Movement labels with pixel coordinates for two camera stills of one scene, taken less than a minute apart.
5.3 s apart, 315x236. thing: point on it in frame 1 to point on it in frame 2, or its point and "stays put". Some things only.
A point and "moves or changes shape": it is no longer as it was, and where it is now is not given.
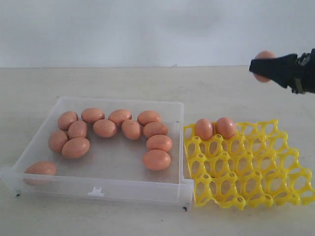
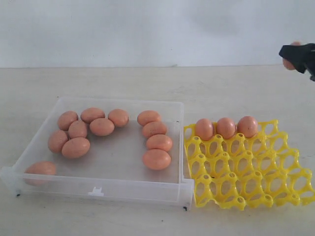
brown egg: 77,129 stays put
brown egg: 204,129 stays put
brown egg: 264,54 to 247,125
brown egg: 154,128 stays put
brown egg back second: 90,115 stays put
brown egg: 56,139 stays put
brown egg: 226,127 stays put
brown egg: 75,147 stays put
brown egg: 106,128 moves or changes shape
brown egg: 65,118 stays put
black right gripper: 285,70 to 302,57
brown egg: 131,129 to 287,64
